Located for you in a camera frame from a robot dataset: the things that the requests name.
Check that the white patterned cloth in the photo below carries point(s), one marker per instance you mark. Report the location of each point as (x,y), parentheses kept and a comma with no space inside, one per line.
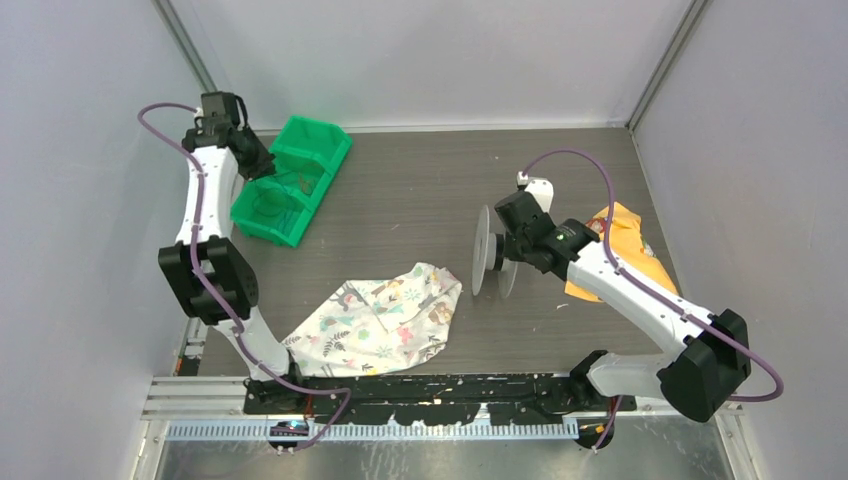
(375,327)

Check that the yellow printed cloth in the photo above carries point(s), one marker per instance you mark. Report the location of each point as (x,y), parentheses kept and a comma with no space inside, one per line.
(629,244)

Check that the green plastic divided bin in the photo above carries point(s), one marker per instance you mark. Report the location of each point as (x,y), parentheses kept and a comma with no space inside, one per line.
(279,208)

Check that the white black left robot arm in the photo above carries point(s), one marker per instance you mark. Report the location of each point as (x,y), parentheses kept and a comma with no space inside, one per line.
(209,277)

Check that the white perforated cable spool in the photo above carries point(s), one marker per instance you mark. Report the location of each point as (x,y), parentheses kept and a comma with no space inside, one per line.
(489,257)

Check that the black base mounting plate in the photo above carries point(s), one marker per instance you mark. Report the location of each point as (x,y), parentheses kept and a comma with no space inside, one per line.
(435,400)

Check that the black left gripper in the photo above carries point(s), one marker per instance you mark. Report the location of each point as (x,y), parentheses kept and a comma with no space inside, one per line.
(265,166)

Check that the aluminium frame rail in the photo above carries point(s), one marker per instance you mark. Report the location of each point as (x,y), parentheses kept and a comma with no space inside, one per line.
(194,397)

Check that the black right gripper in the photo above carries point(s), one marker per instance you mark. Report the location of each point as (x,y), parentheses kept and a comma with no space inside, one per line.
(510,252)

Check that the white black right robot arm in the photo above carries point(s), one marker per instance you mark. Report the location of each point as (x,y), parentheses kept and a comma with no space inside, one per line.
(701,362)

